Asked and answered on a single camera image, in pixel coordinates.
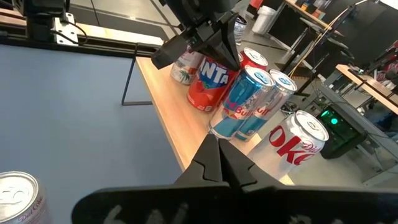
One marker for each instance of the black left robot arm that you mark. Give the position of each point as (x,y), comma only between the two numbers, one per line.
(43,18)

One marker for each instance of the black aluminium table frame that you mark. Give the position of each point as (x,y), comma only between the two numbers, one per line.
(109,46)

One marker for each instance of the blue beverage can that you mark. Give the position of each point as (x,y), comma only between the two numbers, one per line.
(239,102)

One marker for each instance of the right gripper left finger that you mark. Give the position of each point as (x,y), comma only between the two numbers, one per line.
(205,165)

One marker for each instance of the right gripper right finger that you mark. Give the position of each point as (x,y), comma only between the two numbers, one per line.
(239,169)

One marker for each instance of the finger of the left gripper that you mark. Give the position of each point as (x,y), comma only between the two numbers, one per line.
(169,51)
(225,49)

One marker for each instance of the blue silver Red Bull can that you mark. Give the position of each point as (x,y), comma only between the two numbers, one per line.
(275,99)

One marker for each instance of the white bucket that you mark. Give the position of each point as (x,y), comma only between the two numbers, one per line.
(264,20)

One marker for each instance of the blue table mat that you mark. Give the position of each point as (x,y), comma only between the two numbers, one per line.
(62,109)

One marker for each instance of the wooden desk black frame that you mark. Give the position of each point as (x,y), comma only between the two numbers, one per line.
(367,84)
(306,12)

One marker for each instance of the silver Diet Coke can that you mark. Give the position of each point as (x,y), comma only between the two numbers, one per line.
(18,199)
(289,146)

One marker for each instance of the red Fanta strawberry can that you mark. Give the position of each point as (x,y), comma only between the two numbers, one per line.
(208,90)
(255,59)

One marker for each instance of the wooden shelf black metal frame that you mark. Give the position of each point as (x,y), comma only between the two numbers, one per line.
(174,102)

